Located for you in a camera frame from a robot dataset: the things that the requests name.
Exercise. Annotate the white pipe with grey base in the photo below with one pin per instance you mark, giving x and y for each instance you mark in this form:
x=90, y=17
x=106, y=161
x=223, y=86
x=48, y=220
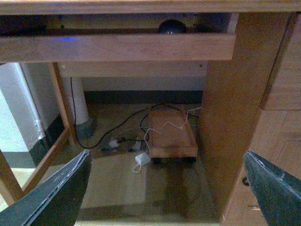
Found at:
x=85, y=125

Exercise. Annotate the wooden desk side panel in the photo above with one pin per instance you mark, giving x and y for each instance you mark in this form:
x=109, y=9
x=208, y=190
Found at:
x=232, y=98

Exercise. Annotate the white power adapter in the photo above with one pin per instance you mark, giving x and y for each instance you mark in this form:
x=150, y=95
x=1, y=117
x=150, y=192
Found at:
x=142, y=159

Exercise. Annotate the dark grey Logitech mouse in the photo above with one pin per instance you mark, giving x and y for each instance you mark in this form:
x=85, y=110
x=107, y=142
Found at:
x=172, y=26

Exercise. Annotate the wooden rolling stand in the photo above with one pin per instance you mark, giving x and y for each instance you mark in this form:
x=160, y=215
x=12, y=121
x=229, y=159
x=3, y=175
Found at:
x=171, y=136

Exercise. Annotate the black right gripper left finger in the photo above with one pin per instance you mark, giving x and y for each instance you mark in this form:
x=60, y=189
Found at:
x=56, y=201

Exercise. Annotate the wooden keyboard drawer tray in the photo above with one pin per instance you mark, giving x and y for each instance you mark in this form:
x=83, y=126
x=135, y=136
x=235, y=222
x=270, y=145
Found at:
x=116, y=37

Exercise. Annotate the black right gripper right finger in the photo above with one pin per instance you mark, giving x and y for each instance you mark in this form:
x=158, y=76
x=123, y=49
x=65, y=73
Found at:
x=278, y=193

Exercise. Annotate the wooden drawer cabinet front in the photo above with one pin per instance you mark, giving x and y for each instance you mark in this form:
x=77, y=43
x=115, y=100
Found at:
x=277, y=136

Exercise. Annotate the white power strip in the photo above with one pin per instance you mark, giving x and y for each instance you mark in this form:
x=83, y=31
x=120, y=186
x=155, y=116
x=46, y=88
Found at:
x=113, y=145

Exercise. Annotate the wooden desk top edge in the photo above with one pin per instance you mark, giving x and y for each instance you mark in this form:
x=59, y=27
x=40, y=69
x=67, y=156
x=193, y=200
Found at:
x=55, y=7

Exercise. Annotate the wooden desk left leg frame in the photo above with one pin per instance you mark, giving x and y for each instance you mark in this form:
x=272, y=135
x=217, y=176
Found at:
x=34, y=125

